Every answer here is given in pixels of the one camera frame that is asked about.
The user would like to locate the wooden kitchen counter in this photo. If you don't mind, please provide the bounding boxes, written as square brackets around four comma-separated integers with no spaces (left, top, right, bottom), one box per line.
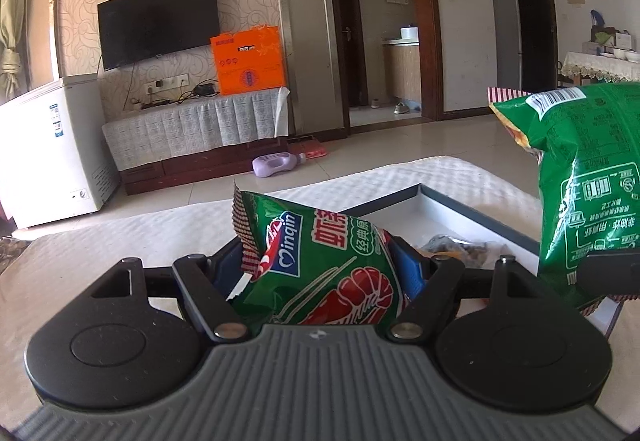
[382,38,422,104]

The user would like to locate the purple detergent bottle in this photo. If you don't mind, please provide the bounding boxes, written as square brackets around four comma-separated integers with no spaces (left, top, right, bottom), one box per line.
[251,152,307,180]

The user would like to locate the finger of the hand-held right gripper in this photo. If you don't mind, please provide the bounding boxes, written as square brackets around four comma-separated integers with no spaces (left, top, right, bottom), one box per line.
[575,248,640,298]

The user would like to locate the clear sunflower seed packet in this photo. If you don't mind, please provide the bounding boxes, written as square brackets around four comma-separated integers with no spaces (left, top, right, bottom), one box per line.
[417,233,514,270]

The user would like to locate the dark floral bedsheet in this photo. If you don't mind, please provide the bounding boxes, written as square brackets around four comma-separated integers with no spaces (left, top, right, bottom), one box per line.
[0,233,32,273]

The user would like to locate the white cardboard box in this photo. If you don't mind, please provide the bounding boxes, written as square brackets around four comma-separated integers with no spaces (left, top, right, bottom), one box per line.
[591,26,636,54]

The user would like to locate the green shrimp chip bag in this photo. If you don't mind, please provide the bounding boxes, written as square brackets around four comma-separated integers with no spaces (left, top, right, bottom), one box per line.
[487,82,640,318]
[231,181,409,341]

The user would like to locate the table with lace tablecloth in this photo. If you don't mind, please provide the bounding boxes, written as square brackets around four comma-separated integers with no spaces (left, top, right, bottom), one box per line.
[559,50,640,88]

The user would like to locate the dark wooden door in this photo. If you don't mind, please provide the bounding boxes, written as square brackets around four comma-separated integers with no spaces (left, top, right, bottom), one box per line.
[332,0,369,110]
[507,0,559,90]

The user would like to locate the orange gift box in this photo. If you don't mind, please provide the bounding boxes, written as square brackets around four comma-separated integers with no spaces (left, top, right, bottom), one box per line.
[210,25,289,97]

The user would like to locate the white tray with dark rim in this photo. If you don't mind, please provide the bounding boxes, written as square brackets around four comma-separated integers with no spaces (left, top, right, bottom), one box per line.
[342,183,626,340]

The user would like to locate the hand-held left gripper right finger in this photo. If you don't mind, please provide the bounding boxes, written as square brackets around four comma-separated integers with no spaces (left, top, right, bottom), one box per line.
[389,237,546,341]

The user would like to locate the white lace cabinet cloth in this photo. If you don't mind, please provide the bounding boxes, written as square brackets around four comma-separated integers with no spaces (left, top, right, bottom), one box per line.
[101,87,292,172]

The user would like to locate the white chest freezer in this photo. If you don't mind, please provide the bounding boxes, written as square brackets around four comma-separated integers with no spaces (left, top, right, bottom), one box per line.
[0,73,121,230]

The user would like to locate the white textured blanket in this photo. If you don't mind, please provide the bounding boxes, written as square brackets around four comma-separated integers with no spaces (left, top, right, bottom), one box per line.
[0,156,640,422]

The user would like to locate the pink plastic tray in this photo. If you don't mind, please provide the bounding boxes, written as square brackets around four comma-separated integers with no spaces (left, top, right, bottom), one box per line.
[287,135,329,160]

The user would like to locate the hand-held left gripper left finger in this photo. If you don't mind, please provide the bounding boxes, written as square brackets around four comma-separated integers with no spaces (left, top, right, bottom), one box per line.
[90,238,252,342]

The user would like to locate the black wall television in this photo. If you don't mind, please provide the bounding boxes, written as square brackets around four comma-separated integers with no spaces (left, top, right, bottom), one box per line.
[96,0,222,72]

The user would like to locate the beige window curtain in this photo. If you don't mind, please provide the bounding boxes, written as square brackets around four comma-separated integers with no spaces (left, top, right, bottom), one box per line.
[0,0,37,102]

